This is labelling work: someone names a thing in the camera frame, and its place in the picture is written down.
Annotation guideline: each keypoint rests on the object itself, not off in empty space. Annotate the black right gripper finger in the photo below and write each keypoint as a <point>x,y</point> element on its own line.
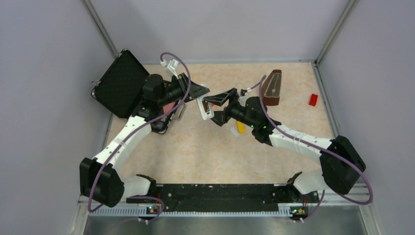
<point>220,118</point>
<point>222,98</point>

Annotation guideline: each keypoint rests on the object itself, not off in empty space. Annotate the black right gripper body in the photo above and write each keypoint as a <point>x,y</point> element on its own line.
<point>238,112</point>

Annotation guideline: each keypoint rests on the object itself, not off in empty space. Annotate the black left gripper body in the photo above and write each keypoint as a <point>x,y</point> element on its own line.
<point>173,92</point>

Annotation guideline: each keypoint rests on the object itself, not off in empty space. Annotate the white remote control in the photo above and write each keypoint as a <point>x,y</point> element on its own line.
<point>205,108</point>

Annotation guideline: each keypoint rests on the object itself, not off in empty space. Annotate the white battery cover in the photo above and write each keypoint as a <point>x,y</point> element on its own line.
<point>234,132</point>

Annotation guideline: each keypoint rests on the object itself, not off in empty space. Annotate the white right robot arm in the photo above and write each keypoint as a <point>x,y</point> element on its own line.
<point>340,164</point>

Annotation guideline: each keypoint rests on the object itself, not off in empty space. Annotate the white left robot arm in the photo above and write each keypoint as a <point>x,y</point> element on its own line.
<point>100,179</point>

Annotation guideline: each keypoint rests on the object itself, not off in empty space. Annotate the yellow toy block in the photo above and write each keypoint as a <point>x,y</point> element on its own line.
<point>240,127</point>

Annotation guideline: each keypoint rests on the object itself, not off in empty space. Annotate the brown wooden metronome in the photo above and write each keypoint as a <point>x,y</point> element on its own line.
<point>271,88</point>

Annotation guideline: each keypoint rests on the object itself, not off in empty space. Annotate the black poker chip case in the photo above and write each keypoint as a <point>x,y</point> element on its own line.
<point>120,90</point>

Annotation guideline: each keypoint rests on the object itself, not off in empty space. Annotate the red toy brick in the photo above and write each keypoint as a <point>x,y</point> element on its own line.
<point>313,100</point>

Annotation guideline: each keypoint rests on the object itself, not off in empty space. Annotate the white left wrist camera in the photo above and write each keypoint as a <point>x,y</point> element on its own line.
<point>170,67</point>

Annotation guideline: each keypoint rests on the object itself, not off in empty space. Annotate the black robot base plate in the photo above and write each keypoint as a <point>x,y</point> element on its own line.
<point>229,197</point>

